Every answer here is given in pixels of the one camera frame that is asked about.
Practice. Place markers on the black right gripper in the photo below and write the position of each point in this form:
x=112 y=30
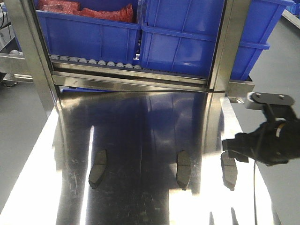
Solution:
x=271 y=144

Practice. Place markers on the brake pad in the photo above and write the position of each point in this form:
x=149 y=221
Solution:
x=183 y=172
x=229 y=170
x=98 y=169

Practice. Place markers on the roller conveyor track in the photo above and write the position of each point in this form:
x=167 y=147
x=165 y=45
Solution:
x=94 y=62

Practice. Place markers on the large blue bin right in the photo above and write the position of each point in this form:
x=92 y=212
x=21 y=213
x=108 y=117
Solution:
x=180 y=35

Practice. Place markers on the large blue bin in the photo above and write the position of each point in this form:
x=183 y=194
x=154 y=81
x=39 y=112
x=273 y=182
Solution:
x=180 y=35
x=93 y=38

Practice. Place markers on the red mesh bag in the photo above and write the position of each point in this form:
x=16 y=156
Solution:
x=125 y=14

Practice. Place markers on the large blue bin left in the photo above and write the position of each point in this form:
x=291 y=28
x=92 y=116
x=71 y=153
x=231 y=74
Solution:
x=93 y=38

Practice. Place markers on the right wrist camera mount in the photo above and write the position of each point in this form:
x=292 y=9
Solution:
x=273 y=106

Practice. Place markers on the stainless steel rack frame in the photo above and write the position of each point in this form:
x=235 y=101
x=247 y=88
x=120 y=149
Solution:
x=35 y=65

